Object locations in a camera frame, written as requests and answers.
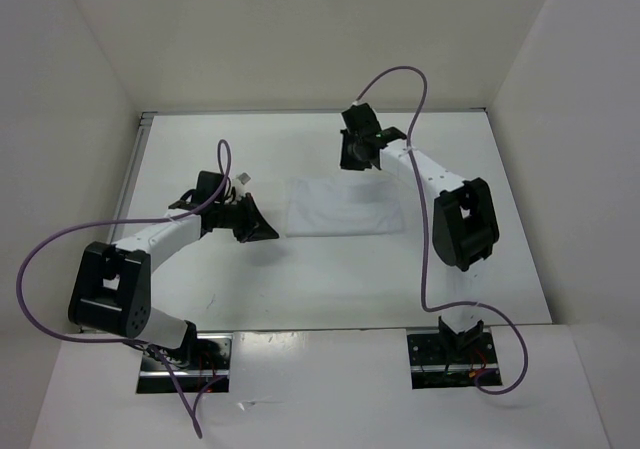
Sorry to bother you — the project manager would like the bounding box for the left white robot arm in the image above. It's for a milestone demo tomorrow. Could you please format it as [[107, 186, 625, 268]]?
[[68, 171, 279, 369]]

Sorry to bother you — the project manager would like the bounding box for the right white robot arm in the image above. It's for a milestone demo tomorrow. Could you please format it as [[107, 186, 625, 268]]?
[[340, 103, 500, 362]]

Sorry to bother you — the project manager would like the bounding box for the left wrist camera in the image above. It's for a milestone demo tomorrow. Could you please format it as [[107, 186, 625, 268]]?
[[235, 172, 251, 186]]

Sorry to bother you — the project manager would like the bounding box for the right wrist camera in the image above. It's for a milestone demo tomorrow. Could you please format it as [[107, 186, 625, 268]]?
[[376, 127, 407, 144]]

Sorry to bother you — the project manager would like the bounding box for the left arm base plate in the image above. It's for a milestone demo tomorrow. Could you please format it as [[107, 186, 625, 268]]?
[[136, 332, 233, 395]]

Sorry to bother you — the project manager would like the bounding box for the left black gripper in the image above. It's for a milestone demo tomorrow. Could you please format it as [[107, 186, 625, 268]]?
[[214, 192, 279, 243]]

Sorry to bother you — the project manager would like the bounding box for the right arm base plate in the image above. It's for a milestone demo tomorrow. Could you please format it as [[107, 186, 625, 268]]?
[[406, 329, 502, 390]]

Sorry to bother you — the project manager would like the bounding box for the white skirt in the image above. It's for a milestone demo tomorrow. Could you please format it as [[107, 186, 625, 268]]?
[[284, 174, 404, 238]]

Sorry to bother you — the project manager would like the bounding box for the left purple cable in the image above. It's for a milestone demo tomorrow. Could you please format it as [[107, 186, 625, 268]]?
[[17, 139, 236, 439]]

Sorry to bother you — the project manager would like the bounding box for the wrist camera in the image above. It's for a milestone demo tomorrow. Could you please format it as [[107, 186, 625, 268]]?
[[235, 172, 251, 186], [376, 127, 407, 144]]

